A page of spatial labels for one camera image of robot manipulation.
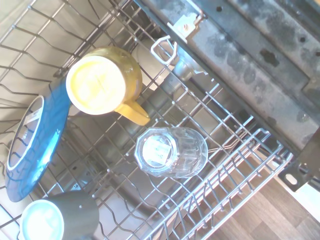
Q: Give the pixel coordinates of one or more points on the dark gray mug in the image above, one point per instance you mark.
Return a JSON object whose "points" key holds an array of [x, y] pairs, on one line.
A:
{"points": [[80, 215]]}

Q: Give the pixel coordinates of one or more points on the yellow mug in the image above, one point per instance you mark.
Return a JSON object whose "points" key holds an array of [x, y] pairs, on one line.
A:
{"points": [[97, 82]]}

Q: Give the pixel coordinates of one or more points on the dishwasher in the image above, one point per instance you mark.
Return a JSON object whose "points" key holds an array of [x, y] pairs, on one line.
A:
{"points": [[237, 62]]}

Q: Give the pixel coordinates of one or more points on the clear faceted drinking glass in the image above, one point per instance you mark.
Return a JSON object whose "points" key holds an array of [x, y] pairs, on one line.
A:
{"points": [[175, 155]]}

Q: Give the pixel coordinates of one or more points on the blue plate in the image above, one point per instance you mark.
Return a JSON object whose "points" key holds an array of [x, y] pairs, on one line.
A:
{"points": [[50, 130]]}

